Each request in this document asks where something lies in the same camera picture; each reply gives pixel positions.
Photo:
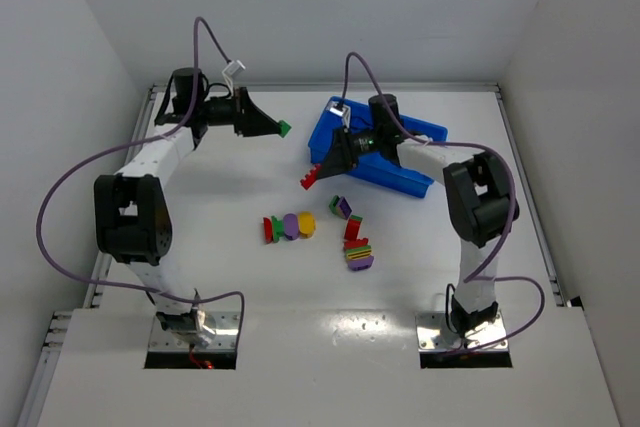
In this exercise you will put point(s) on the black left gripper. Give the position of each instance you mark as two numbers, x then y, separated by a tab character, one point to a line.
241	112

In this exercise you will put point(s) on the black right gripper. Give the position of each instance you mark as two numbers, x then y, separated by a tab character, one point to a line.
345	148

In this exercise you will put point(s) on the red rectangular duplo brick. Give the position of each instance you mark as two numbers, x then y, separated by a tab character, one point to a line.
310	178

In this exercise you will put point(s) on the green small duplo brick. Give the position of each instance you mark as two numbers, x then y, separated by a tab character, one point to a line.
284	128

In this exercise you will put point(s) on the red rounded duplo brick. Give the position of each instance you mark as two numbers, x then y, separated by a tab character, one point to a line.
352	228

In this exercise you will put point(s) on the green sloped duplo brick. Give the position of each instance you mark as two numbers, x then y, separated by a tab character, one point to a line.
333	205

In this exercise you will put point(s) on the red stud duplo brick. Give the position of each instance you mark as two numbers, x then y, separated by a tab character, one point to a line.
354	244

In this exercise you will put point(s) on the purple rounded duplo brick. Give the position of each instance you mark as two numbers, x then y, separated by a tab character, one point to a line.
360	263

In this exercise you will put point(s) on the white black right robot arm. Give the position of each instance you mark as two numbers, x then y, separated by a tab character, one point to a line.
479	189

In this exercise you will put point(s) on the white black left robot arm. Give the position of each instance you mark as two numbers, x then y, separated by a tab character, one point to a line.
133	223

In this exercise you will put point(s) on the blue plastic divided bin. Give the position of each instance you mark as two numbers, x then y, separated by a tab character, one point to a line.
380	114

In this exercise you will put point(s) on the yellow rounded duplo brick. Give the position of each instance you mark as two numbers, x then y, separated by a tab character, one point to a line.
307	224

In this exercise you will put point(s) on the purple rounded brick left cluster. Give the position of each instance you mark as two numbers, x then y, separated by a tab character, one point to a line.
291	227

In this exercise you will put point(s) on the green brick left cluster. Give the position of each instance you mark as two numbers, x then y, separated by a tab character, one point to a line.
277	229

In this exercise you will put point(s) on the red half-round brick left cluster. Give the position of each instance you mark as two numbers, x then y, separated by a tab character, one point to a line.
268	230

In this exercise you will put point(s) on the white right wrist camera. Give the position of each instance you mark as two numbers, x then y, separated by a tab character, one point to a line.
341	111

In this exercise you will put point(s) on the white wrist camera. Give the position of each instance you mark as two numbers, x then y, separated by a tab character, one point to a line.
341	111
231	71

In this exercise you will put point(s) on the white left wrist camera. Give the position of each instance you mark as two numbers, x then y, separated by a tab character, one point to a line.
231	71

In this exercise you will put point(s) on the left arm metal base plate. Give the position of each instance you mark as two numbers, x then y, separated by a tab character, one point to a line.
204	331

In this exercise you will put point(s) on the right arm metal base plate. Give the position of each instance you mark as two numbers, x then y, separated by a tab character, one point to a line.
434	337

